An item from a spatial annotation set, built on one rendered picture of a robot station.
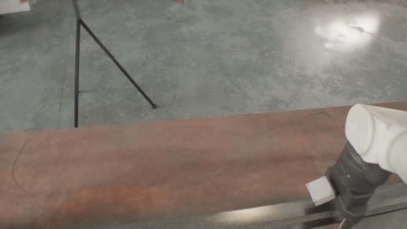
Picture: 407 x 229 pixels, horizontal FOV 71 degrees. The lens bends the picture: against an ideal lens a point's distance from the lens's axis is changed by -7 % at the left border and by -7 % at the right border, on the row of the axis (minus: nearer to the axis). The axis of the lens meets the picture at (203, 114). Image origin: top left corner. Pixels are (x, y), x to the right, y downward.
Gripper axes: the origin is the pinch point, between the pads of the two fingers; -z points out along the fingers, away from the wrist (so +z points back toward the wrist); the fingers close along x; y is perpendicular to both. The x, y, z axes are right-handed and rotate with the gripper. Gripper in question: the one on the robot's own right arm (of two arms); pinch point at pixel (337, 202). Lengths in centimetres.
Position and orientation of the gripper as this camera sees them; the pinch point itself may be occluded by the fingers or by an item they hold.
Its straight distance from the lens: 71.7
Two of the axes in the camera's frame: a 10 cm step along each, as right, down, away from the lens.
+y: 9.9, -0.9, 1.4
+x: 1.6, 6.8, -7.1
